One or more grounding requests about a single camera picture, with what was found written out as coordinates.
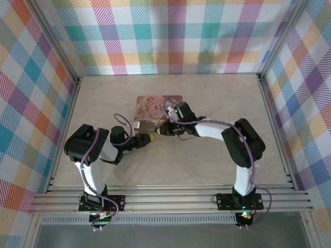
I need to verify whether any illustrated pink tin box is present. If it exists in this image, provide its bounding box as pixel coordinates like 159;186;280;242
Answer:
132;95;184;134

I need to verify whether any checkered backdrop cloth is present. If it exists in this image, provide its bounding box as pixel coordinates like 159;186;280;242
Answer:
0;0;78;248
263;0;331;248
41;0;295;76

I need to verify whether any wide aluminium base rail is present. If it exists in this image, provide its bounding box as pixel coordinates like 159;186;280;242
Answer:
27;183;314;215

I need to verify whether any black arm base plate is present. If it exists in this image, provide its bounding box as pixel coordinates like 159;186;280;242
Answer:
215;192;264;210
78;195;127;213

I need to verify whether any aluminium frame rail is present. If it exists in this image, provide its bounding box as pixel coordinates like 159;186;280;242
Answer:
44;76;83;194
255;74;300;192

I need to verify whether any grey slotted cable duct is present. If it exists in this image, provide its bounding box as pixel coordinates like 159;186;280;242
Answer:
40;215;238;225

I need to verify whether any aluminium frame post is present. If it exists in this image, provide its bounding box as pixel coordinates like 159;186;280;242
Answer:
256;0;311;82
25;0;83;85

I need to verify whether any aluminium frame leg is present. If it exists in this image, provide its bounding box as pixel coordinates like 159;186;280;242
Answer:
299;210;318;248
24;214;43;248

